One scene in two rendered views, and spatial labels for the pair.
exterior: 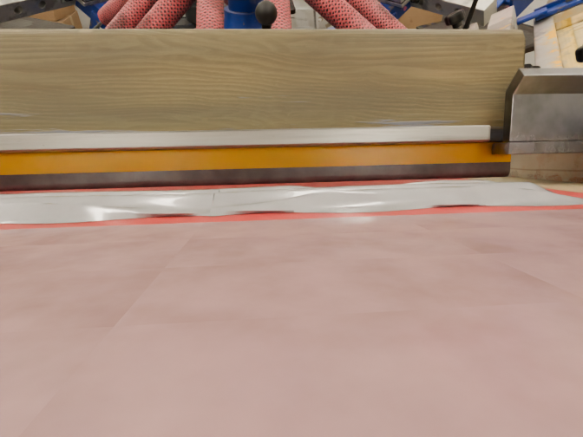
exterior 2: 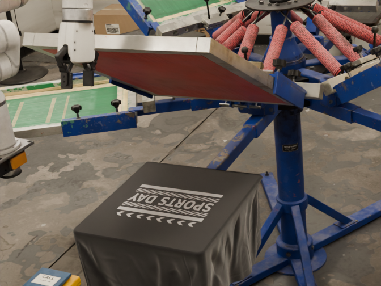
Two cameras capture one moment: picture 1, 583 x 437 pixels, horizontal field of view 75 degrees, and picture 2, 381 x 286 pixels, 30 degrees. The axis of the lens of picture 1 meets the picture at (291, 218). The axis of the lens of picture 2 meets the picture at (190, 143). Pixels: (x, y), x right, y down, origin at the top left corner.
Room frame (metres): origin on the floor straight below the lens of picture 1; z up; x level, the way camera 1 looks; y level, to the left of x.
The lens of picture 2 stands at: (-1.70, -1.19, 2.06)
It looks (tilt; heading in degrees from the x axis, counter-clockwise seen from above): 25 degrees down; 34
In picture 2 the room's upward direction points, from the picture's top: 7 degrees counter-clockwise
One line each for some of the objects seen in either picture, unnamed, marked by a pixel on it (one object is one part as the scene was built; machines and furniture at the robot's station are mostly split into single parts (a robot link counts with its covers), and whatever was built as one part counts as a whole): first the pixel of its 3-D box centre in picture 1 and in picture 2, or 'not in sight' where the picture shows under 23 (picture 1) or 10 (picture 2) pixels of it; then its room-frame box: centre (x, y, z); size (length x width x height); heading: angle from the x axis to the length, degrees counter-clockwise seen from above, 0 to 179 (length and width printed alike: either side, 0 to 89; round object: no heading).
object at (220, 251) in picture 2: not in sight; (236, 265); (-0.07, -0.19, 0.74); 0.46 x 0.04 x 0.42; 6
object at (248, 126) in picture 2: not in sight; (232, 151); (0.39, 0.06, 0.89); 1.24 x 0.06 x 0.06; 6
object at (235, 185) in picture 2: not in sight; (170, 201); (-0.10, 0.01, 0.95); 0.48 x 0.44 x 0.01; 6
